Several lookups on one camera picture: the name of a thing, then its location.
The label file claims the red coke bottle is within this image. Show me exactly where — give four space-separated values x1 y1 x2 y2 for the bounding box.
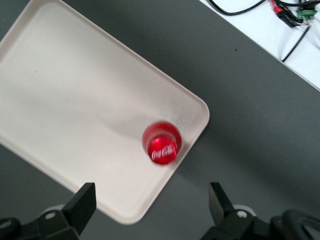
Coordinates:
141 120 183 166

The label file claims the black connector module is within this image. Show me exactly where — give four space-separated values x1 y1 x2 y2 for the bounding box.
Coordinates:
277 11 305 29

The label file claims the thick black cable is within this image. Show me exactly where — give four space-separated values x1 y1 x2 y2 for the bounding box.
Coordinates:
206 0 266 16

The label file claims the red wire connector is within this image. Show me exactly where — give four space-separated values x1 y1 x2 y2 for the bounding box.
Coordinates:
269 0 285 14

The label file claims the green terminal connector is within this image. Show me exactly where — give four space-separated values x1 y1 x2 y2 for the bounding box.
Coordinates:
297 4 317 21

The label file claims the thin black wire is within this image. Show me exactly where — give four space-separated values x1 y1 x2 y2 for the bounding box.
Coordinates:
281 24 312 63

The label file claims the beige rectangular tray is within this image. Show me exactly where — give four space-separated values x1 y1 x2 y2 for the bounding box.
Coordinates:
0 0 210 225

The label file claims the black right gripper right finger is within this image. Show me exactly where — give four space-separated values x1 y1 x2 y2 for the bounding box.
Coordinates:
199 182 273 240

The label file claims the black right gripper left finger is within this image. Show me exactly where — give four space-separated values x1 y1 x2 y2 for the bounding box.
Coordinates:
36 182 97 240

